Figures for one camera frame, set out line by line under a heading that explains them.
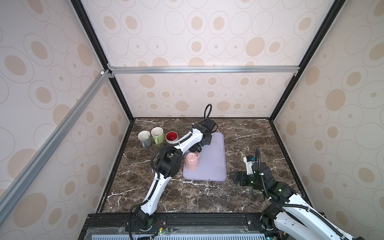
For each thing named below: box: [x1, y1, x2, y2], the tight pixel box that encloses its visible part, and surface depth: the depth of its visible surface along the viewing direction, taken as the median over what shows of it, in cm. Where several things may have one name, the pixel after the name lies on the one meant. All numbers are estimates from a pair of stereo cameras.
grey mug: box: [137, 130, 152, 148], surface depth 99 cm
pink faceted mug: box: [185, 152, 200, 172], surface depth 88 cm
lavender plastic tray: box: [182, 132, 227, 182], surface depth 95 cm
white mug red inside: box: [164, 131, 179, 144], surface depth 102 cm
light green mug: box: [151, 126, 165, 145], surface depth 101 cm
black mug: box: [189, 142, 202, 153], surface depth 100 cm
